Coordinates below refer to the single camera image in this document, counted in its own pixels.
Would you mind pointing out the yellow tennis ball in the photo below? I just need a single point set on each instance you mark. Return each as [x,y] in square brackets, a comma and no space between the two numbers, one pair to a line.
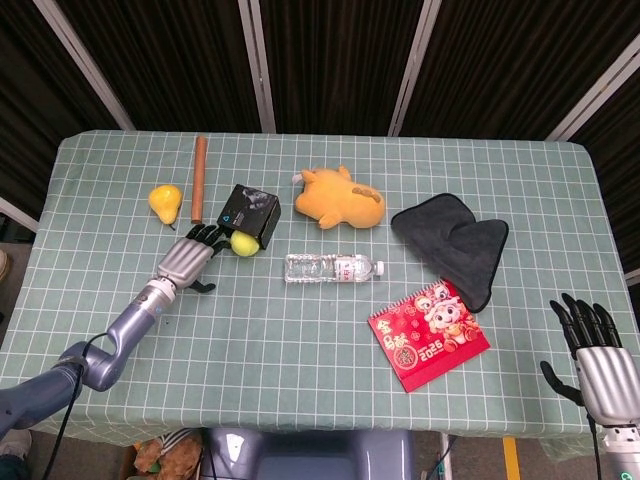
[243,244]

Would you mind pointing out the white table leg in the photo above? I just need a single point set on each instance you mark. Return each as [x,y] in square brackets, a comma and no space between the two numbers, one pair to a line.
[446,457]

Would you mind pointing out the yellow pear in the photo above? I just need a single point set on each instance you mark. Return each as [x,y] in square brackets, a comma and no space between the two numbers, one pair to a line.
[166,201]

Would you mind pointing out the grey-blue robot torso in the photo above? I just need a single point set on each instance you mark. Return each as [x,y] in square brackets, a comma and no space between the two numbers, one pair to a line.
[307,455]

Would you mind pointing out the black cardboard box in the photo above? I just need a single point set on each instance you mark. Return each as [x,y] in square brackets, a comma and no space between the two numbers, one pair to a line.
[250,214]

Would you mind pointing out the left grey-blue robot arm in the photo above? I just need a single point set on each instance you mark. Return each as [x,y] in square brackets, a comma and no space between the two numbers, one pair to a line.
[115,340]

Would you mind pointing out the clear plastic water bottle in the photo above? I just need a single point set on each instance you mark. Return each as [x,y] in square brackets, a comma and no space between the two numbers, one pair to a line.
[325,267]

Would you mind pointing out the brown wooden rod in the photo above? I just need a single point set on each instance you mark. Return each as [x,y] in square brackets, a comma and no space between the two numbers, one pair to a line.
[198,180]

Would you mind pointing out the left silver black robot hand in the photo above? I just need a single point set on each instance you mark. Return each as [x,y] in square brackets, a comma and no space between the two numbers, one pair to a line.
[186,260]

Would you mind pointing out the orange plush toy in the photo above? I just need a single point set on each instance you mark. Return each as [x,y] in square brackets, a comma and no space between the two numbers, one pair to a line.
[340,200]

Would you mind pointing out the red 2026 desk calendar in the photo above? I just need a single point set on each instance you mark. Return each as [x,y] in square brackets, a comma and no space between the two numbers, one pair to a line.
[427,337]

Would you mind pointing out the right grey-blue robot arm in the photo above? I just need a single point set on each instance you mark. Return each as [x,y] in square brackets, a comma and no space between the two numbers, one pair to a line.
[622,452]

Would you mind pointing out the green checked tablecloth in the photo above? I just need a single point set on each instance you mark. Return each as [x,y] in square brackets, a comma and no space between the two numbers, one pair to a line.
[310,350]

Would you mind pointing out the pile of plush toys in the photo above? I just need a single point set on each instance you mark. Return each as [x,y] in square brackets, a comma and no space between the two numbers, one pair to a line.
[167,457]

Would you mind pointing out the dark grey towel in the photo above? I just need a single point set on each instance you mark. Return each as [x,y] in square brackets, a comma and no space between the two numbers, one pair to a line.
[455,245]

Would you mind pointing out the white frame post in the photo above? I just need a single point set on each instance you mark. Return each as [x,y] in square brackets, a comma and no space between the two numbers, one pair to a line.
[412,70]
[85,65]
[595,90]
[17,214]
[259,65]

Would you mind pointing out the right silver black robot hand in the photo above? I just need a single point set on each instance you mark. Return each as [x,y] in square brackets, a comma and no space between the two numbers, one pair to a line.
[605,380]

